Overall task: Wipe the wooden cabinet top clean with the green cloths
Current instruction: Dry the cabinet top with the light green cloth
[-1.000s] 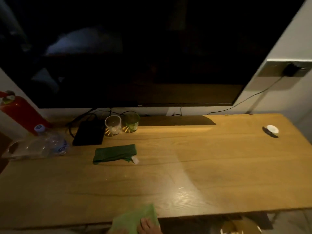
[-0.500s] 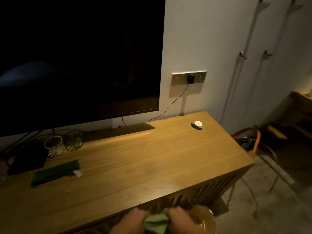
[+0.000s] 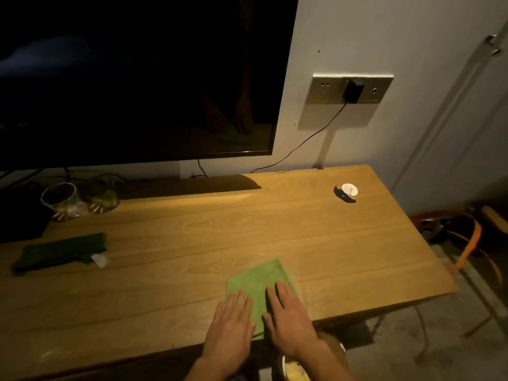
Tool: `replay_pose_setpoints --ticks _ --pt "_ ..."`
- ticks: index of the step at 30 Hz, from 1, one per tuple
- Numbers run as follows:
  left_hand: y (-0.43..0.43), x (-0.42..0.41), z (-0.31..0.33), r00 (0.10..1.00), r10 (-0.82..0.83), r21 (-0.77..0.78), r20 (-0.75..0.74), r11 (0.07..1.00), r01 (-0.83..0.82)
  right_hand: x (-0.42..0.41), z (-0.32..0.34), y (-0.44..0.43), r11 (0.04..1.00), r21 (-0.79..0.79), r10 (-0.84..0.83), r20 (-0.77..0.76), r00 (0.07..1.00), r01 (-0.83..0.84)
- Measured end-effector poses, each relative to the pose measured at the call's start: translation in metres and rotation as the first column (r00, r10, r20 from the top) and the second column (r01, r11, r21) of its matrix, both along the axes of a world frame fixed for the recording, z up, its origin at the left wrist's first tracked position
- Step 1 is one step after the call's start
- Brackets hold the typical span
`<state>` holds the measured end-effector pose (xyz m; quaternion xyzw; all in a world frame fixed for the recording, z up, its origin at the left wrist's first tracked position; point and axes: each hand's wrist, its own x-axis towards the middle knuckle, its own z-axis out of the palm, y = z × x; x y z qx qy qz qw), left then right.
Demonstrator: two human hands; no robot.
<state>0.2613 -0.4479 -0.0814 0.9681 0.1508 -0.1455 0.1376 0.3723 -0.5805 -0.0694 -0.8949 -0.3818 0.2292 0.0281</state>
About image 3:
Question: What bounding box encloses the person's left hand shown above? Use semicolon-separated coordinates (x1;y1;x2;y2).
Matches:
200;288;258;369

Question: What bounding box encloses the person's right hand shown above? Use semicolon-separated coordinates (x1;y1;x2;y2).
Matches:
261;280;320;360

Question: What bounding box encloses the light green cloth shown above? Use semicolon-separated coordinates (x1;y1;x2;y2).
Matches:
225;257;297;341

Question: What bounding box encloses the dark green cloth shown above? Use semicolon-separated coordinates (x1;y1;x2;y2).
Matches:
11;232;110;276

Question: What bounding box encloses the clear round bin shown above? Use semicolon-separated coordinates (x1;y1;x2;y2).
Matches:
277;331;348;381

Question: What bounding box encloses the wooden table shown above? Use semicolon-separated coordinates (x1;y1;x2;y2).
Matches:
0;164;459;381

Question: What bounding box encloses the black curved patch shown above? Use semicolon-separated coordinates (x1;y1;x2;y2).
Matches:
334;185;357;204

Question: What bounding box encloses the green drinking glass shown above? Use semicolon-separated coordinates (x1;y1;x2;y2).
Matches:
81;176;121;214

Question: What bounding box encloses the clear drinking glass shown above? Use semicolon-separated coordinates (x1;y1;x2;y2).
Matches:
40;182;86;220

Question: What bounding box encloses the tan wooden object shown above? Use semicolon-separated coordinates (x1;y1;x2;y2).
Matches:
480;205;508;234

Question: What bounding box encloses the black flat box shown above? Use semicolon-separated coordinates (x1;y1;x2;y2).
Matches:
0;182;55;244

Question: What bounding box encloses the black power adapter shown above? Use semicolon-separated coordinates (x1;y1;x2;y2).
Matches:
342;78;365;104

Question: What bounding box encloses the black television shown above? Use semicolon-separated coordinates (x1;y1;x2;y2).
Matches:
0;0;301;173

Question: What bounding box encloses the grey wall cable duct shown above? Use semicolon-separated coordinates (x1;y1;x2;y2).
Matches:
313;129;337;170

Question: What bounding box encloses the orange strap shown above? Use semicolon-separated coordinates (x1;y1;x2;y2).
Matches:
411;210;505;338

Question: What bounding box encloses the thin black adapter cable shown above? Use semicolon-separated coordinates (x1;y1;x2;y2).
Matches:
250;101;349;174

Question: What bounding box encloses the metal wall socket panel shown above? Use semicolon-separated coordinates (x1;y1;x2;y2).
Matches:
304;74;394;106

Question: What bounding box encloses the metal door handle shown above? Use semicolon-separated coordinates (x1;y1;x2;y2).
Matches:
483;33;504;57

